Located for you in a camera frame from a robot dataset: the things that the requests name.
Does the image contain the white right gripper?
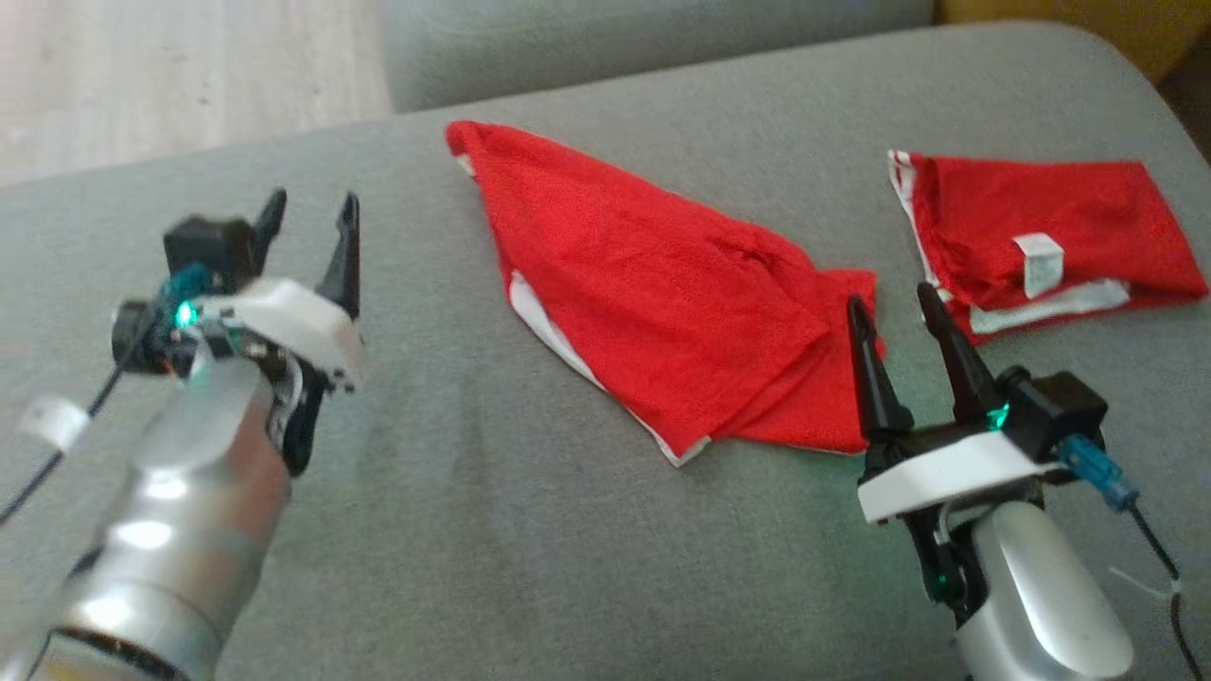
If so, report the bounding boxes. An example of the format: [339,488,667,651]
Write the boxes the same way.
[845,281,1066,626]

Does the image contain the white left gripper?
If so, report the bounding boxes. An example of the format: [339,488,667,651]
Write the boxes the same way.
[175,187,369,476]

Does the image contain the red number 23 basketball jersey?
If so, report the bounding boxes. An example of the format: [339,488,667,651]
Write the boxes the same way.
[887,149,1210,347]

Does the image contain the red shorts with white stripe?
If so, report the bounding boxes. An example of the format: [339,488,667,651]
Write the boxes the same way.
[445,120,886,468]

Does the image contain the large grey sofa seat cushion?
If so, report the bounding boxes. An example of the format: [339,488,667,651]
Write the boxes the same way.
[0,21,1211,681]

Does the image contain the grey sofa chaise cushion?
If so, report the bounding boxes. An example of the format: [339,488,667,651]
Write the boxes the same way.
[381,0,939,114]

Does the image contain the yellow sofa back cushion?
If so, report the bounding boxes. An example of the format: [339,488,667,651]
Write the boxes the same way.
[937,0,1211,82]

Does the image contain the black cable with teal plug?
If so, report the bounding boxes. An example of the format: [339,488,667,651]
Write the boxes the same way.
[1058,434,1211,681]
[0,265,215,527]

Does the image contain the white cable label tag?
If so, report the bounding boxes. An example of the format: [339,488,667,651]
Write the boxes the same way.
[18,394,92,454]

